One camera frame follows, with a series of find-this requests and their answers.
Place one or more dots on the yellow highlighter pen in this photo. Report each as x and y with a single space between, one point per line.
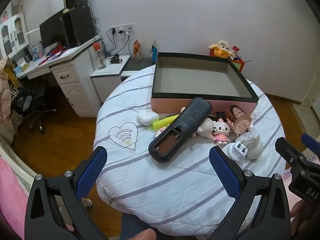
162 123

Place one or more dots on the person's left hand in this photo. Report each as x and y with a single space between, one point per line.
145 235

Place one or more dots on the pink blanket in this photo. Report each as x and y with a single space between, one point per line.
12 200

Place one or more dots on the cream desk lamp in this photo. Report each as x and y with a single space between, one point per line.
66 5

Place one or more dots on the white desk with drawers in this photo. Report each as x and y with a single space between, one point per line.
72 90

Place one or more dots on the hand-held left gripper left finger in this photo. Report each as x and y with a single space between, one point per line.
91 172

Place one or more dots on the black computer monitor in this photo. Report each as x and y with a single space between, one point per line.
52 31

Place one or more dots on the red desk object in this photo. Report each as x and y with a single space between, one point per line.
55 50

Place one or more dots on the orange toy crate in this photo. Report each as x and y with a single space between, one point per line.
238 65

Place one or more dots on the blue and white bag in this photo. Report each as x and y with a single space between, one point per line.
154 52

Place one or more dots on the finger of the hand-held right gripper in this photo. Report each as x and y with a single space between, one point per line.
287 147
310 142

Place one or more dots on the yellow and white plush toy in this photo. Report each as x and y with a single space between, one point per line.
221 50

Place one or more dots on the black remote control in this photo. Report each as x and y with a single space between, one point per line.
190 120

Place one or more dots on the small baby doll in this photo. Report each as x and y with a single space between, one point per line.
206 128

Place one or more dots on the person's right hand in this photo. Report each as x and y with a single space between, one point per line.
297 208

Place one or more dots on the orange snack bag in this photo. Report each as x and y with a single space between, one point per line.
137 50

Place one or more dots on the white earbuds case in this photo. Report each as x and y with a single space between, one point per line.
147 118

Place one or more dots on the pink and black storage box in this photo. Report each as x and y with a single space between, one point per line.
165 105

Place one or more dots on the rose gold cylinder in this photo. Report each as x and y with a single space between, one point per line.
240 122

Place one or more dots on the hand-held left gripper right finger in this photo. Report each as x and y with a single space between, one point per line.
225 170

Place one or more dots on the person's jeans leg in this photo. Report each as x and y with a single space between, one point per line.
130 226

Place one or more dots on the pink padded coat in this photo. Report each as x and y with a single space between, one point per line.
5 105

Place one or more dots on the round table striped cloth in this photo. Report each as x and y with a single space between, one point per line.
175 192

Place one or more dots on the clear bottle with orange cap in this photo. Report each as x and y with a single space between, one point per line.
100 60

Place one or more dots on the black office chair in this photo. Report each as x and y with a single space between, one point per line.
37 97

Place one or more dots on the white wall socket strip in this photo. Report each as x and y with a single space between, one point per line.
122 28

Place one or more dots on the black computer tower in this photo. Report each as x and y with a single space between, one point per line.
80 27

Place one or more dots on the white door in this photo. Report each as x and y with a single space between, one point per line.
311 90

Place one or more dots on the dark grey low table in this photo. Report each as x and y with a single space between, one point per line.
137 66

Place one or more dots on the white plug adapter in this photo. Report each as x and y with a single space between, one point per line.
252 142

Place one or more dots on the blue and white box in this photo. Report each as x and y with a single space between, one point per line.
37 50

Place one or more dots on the white bedside cabinet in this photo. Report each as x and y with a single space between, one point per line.
107 85

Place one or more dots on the small black cylinder speaker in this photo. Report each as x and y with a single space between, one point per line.
115 59

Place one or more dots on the white glass door cabinet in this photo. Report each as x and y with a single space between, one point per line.
13 37

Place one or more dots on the pink cat block figure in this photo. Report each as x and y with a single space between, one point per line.
221 130

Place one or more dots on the white slipper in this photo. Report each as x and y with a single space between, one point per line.
86 202

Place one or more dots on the dark blue small case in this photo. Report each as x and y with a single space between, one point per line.
222 115

